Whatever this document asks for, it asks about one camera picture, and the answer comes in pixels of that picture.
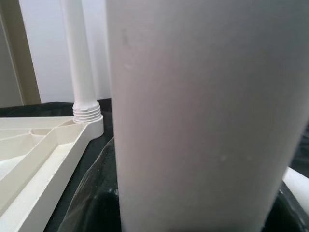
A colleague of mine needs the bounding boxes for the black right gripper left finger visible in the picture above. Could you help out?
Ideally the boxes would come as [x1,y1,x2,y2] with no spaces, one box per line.
[67,137,124,232]

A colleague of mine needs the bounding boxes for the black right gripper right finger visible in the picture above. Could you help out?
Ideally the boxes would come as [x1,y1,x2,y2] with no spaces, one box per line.
[270,189,309,232]

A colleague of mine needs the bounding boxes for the white plastic table leg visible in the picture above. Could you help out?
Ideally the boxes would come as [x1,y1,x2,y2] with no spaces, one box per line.
[59,0,103,124]
[105,0,309,232]
[281,166,309,218]

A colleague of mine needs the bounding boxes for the white plastic children table top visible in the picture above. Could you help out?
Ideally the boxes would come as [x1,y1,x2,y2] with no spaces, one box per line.
[0,116,105,232]

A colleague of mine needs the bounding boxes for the black cloth table cover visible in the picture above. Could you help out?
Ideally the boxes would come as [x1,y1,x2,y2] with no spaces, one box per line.
[0,98,309,232]

